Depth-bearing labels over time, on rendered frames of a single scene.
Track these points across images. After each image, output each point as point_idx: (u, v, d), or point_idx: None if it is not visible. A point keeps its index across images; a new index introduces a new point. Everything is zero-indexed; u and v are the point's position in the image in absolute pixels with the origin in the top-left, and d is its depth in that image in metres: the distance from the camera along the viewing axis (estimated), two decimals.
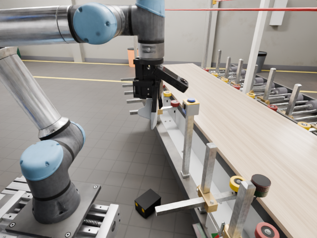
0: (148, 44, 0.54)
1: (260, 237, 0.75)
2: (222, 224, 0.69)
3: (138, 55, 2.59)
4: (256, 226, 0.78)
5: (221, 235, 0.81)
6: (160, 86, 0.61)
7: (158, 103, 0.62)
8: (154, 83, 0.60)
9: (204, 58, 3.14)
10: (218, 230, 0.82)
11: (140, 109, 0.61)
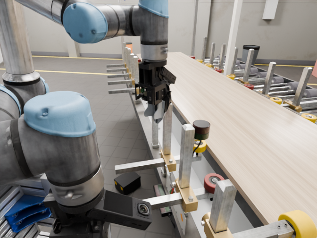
0: (165, 44, 0.53)
1: (206, 185, 0.77)
2: (165, 168, 0.71)
3: (124, 42, 2.61)
4: (204, 176, 0.80)
5: (172, 187, 0.83)
6: None
7: None
8: (164, 83, 0.60)
9: (192, 46, 3.16)
10: (171, 182, 0.84)
11: (156, 114, 0.62)
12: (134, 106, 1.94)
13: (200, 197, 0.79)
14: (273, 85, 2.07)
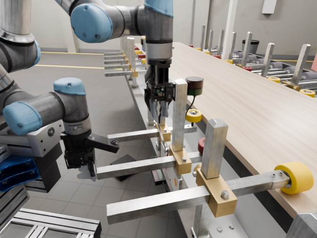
0: (171, 42, 0.57)
1: (200, 147, 0.75)
2: None
3: None
4: (199, 140, 0.78)
5: (166, 151, 0.80)
6: None
7: None
8: None
9: (190, 36, 3.14)
10: (163, 147, 0.82)
11: (168, 111, 0.63)
12: (131, 90, 1.91)
13: (194, 160, 0.76)
14: (272, 70, 2.05)
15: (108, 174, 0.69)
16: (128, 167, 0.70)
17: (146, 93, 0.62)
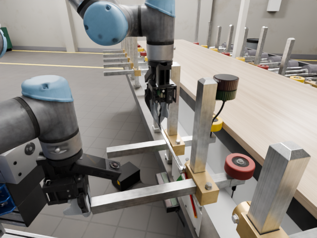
0: (173, 43, 0.56)
1: (229, 167, 0.56)
2: (157, 124, 0.69)
3: None
4: (226, 157, 0.59)
5: (181, 166, 0.63)
6: None
7: None
8: None
9: (195, 33, 2.96)
10: None
11: (168, 112, 0.63)
12: (133, 91, 1.73)
13: (221, 185, 0.58)
14: (288, 69, 1.86)
15: (107, 206, 0.51)
16: (134, 197, 0.52)
17: (146, 93, 0.62)
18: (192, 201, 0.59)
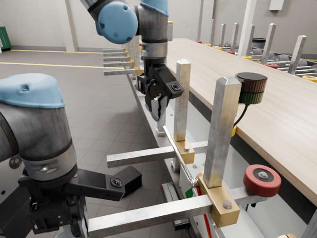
0: (143, 43, 0.56)
1: (251, 182, 0.48)
2: (164, 130, 0.60)
3: None
4: (245, 169, 0.51)
5: (192, 180, 0.54)
6: (156, 86, 0.61)
7: (156, 101, 0.64)
8: (149, 81, 0.61)
9: (198, 32, 2.87)
10: None
11: (145, 104, 0.68)
12: (134, 91, 1.64)
13: (239, 202, 0.50)
14: (296, 68, 1.78)
15: (107, 231, 0.43)
16: (139, 219, 0.44)
17: None
18: (206, 221, 0.51)
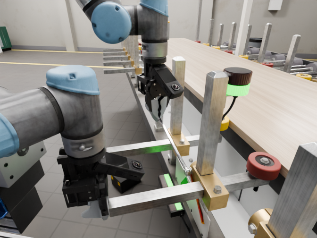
0: (143, 43, 0.56)
1: (254, 167, 0.53)
2: (160, 123, 0.64)
3: None
4: (248, 156, 0.56)
5: (187, 168, 0.58)
6: (155, 86, 0.61)
7: (156, 101, 0.64)
8: (149, 81, 0.61)
9: (196, 31, 2.91)
10: None
11: (145, 104, 0.68)
12: (133, 89, 1.68)
13: (244, 185, 0.54)
14: (292, 67, 1.82)
15: (126, 208, 0.48)
16: (154, 199, 0.49)
17: None
18: (199, 206, 0.55)
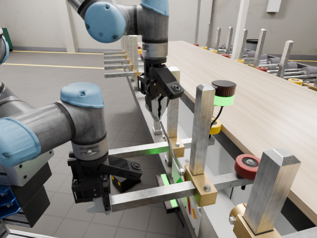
0: (144, 43, 0.56)
1: (240, 168, 0.59)
2: (160, 123, 0.66)
3: None
4: (236, 158, 0.62)
5: (181, 170, 0.64)
6: (156, 86, 0.61)
7: (156, 101, 0.64)
8: (150, 82, 0.61)
9: (195, 35, 2.97)
10: None
11: (145, 104, 0.68)
12: (133, 93, 1.74)
13: (232, 184, 0.61)
14: (287, 71, 1.88)
15: (126, 204, 0.54)
16: (151, 196, 0.55)
17: None
18: (188, 202, 0.64)
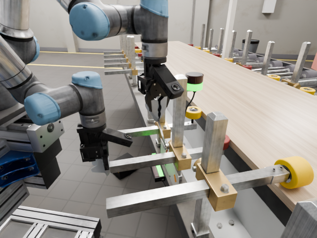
0: (143, 43, 0.56)
1: None
2: (158, 123, 0.68)
3: None
4: None
5: (166, 148, 0.80)
6: (156, 86, 0.61)
7: (156, 101, 0.64)
8: (150, 81, 0.61)
9: (190, 35, 3.14)
10: (163, 143, 0.82)
11: (145, 104, 0.68)
12: (130, 89, 1.91)
13: None
14: (272, 69, 2.05)
15: (121, 167, 0.70)
16: (140, 161, 0.71)
17: None
18: None
